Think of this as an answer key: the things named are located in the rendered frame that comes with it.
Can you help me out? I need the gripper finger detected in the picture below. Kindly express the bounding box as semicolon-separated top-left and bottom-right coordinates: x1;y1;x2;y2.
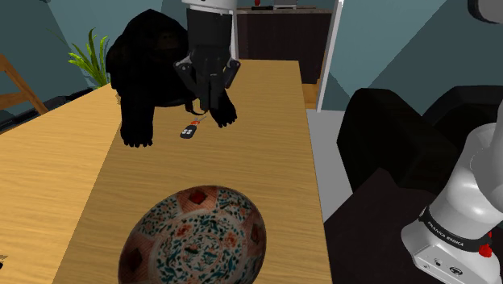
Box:
210;58;242;112
173;54;212;112

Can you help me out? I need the black bear figure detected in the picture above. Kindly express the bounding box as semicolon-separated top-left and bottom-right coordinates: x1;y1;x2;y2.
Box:
104;8;239;148

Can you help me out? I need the black key fob remote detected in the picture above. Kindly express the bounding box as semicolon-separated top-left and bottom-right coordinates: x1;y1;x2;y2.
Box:
179;115;208;140

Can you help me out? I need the dark wooden cabinet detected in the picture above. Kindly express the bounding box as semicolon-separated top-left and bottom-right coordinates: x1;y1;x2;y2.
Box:
235;4;335;85

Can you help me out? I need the wooden table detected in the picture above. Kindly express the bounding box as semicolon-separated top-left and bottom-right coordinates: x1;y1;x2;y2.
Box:
0;59;335;284

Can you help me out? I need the green leafy plant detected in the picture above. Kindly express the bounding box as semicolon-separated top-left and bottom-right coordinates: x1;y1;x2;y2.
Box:
48;27;111;89

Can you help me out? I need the black armchair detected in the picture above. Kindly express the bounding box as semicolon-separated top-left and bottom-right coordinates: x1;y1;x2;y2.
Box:
336;85;503;194

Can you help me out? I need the wooden chair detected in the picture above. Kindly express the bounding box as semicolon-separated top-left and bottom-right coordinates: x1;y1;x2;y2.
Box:
0;52;49;116

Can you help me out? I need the floral patterned ceramic bowl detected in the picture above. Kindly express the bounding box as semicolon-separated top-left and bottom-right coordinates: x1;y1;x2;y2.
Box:
118;185;268;284

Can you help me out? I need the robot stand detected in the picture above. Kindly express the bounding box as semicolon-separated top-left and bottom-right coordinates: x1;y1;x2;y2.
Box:
322;166;503;284

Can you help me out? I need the white door frame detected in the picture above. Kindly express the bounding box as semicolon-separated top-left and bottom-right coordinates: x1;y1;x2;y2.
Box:
315;0;346;114

